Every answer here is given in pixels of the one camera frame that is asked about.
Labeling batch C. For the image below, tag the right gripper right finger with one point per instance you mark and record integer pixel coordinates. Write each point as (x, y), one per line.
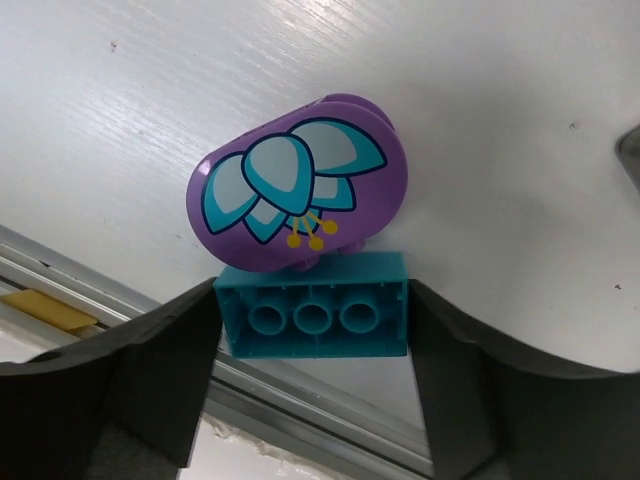
(497, 408)

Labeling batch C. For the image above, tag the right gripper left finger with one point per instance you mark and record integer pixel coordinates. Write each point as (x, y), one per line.
(123, 404)

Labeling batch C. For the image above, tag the teal rectangular lego brick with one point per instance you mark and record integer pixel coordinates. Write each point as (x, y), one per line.
(352, 306)

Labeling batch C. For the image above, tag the purple flower lego brick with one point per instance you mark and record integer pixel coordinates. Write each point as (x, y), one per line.
(320, 179)

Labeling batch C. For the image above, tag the dark grey translucent container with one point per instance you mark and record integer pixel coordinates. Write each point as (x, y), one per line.
(627, 150)

